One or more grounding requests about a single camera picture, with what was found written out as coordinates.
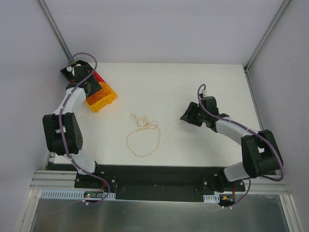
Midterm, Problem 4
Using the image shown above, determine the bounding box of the aluminium frame post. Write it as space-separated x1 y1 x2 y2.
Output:
36 0 72 60
244 0 293 73

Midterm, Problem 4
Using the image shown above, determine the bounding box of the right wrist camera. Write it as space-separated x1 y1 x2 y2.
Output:
199 90 207 98

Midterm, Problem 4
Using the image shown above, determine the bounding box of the right cable duct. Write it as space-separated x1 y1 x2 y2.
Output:
203 193 235 203

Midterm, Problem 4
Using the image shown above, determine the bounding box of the left cable duct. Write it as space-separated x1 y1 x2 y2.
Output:
41 189 116 201

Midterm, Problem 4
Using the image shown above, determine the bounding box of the orange cable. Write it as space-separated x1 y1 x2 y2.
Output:
93 89 109 102

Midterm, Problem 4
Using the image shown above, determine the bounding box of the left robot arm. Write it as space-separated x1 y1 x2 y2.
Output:
42 61 102 188

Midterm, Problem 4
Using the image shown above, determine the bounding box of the red bin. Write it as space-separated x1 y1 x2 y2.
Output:
93 72 106 83

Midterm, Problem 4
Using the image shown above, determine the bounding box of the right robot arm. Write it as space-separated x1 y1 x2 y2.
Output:
180 97 284 191

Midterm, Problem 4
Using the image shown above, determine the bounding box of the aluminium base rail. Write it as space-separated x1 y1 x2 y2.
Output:
30 170 77 189

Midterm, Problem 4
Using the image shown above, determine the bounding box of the right aluminium frame post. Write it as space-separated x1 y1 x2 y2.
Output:
244 0 293 73

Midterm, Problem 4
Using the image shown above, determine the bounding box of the yellow grey striped cable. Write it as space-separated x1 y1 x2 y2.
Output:
126 113 162 159

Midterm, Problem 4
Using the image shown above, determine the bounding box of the black bin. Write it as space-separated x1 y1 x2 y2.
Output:
60 60 93 83

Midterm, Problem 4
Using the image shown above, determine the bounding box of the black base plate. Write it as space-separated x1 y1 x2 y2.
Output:
74 165 245 202

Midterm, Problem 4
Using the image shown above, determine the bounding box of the left aluminium frame post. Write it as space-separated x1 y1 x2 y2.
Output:
36 0 72 60

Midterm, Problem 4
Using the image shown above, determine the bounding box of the yellow bin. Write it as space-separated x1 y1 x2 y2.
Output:
85 83 118 113

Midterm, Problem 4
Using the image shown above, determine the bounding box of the cable duct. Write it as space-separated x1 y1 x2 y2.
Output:
41 189 116 201
203 193 235 203

